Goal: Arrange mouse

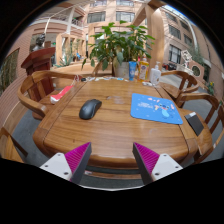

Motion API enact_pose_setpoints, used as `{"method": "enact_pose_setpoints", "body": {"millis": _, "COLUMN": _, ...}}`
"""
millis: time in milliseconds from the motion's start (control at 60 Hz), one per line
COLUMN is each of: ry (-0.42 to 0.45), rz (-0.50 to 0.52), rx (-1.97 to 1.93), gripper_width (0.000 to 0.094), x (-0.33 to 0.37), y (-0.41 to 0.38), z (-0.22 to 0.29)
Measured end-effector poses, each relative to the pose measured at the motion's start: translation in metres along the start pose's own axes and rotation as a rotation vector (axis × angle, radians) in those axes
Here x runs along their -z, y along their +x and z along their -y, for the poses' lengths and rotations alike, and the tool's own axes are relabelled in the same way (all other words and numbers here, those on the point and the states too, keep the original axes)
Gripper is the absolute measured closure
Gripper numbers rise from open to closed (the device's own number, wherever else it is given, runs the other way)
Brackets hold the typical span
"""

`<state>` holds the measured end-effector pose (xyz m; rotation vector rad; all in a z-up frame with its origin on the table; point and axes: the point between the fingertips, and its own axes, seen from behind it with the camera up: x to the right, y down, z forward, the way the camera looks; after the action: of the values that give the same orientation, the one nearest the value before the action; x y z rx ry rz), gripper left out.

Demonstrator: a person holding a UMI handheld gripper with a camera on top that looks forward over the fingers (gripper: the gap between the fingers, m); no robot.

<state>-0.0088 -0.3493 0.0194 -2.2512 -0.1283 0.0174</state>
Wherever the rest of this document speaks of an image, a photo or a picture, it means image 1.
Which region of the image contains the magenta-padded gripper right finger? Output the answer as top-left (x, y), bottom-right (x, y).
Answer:
top-left (132, 142), bottom-right (184, 185)

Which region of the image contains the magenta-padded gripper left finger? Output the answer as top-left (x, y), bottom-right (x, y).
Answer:
top-left (39, 142), bottom-right (93, 185)

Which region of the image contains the black computer mouse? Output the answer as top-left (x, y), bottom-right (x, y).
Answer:
top-left (78, 98), bottom-right (103, 121)

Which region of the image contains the blue cartoon-print mouse pad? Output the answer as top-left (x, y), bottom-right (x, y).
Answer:
top-left (130, 92), bottom-right (184, 126)

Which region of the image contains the wooden armchair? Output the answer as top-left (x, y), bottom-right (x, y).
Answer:
top-left (159, 69), bottom-right (201, 101)
top-left (17, 69), bottom-right (84, 121)
top-left (175, 92), bottom-right (224, 165)
top-left (0, 126), bottom-right (29, 164)
top-left (92, 61), bottom-right (116, 78)

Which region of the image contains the black flat box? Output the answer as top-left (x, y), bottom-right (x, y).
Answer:
top-left (184, 111), bottom-right (205, 137)

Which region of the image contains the red and white paper bag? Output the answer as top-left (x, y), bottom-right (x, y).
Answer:
top-left (49, 74), bottom-right (81, 104)

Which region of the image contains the yellow dish soap bottle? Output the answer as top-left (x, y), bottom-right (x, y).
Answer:
top-left (137, 54), bottom-right (150, 83)

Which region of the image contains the dark red wooden lectern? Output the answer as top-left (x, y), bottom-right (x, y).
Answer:
top-left (20, 46), bottom-right (57, 96)

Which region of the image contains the dark bust statue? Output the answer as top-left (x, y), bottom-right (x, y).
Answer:
top-left (31, 33), bottom-right (47, 52)

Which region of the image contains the green potted plant, white pot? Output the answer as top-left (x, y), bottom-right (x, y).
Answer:
top-left (81, 20), bottom-right (156, 81)

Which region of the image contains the white frame sculpture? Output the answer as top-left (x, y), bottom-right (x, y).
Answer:
top-left (180, 49), bottom-right (194, 69)

